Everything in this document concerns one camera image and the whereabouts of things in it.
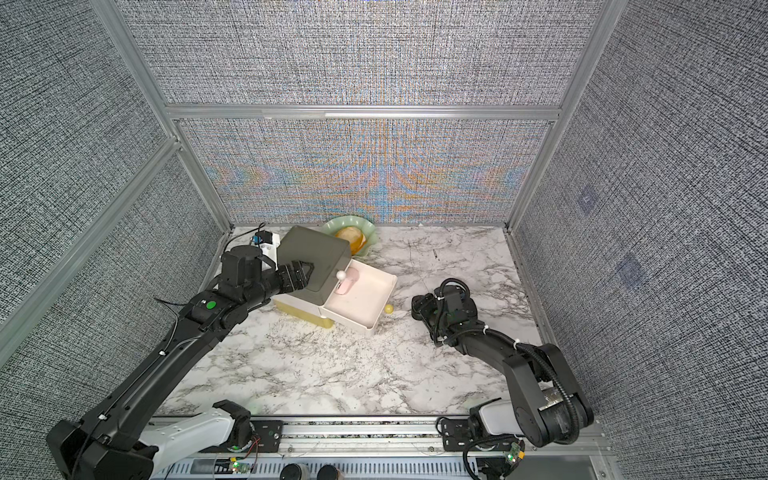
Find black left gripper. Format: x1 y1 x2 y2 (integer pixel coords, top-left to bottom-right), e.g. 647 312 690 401
243 258 315 312

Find green glass plate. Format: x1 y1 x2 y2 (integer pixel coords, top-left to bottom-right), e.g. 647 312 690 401
321 215 379 257

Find three-drawer storage cabinet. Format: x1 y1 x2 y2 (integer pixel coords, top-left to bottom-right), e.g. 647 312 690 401
273 226 351 329

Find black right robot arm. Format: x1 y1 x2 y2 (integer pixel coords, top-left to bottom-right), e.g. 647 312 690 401
410 278 594 447

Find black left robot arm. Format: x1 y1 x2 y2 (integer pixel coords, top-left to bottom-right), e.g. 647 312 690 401
46 245 314 479

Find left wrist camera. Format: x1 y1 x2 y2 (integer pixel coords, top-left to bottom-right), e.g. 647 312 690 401
250 229 281 265

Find pink computer mouse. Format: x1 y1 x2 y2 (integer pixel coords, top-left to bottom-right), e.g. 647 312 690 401
335 267 360 295

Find bread roll on plate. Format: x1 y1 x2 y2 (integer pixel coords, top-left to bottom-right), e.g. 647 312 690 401
335 226 367 255

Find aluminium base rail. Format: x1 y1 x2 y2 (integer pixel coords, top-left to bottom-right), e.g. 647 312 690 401
155 414 623 479

